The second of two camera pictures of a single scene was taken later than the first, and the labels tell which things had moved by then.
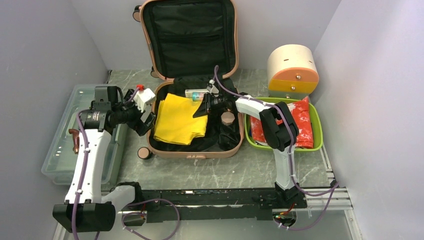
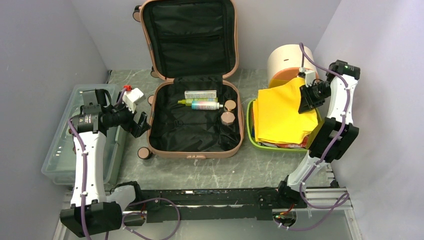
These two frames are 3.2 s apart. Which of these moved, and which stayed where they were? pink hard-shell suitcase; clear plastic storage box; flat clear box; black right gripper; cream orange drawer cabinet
Moved: black right gripper
Stayed: clear plastic storage box; flat clear box; cream orange drawer cabinet; pink hard-shell suitcase
